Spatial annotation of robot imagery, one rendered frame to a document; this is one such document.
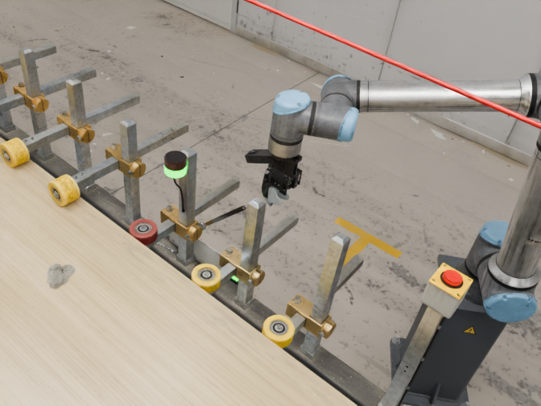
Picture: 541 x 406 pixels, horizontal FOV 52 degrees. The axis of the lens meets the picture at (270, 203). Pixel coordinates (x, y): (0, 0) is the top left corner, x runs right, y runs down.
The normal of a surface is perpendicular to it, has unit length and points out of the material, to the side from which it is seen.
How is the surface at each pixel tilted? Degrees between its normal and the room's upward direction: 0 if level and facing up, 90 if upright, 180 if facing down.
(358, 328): 0
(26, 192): 0
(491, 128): 90
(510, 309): 95
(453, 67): 90
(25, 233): 0
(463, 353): 90
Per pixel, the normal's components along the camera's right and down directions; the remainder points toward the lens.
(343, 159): 0.11, -0.75
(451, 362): -0.13, 0.64
